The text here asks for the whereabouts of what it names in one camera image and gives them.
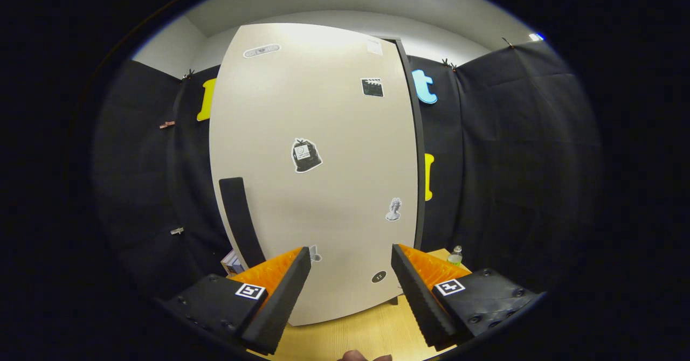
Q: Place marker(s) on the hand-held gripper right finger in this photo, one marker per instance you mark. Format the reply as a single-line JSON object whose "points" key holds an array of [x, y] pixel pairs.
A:
{"points": [[418, 302]]}

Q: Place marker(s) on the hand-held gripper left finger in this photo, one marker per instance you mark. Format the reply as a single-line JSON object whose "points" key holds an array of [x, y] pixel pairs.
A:
{"points": [[283, 302]]}

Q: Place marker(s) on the beige shoe cabinet door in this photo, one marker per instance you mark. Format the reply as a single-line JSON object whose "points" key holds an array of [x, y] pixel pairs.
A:
{"points": [[323, 215]]}

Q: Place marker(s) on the grey shoe cabinet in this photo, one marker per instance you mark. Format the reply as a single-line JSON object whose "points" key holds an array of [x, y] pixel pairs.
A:
{"points": [[421, 161]]}

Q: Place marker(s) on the green drink bottle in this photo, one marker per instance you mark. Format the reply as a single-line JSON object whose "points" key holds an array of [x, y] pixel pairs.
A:
{"points": [[455, 257]]}

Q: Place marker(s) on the white book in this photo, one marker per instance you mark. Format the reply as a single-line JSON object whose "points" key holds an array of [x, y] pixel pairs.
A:
{"points": [[228, 259]]}

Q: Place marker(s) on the black backdrop cloth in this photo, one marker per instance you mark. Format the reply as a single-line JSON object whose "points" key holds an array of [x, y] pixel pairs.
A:
{"points": [[512, 161]]}

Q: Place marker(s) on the small black clip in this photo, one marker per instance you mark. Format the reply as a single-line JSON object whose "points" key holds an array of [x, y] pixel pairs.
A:
{"points": [[506, 42], [188, 74], [447, 63]]}

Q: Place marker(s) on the small ceiling light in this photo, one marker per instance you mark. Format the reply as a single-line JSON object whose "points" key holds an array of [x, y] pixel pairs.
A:
{"points": [[536, 36]]}

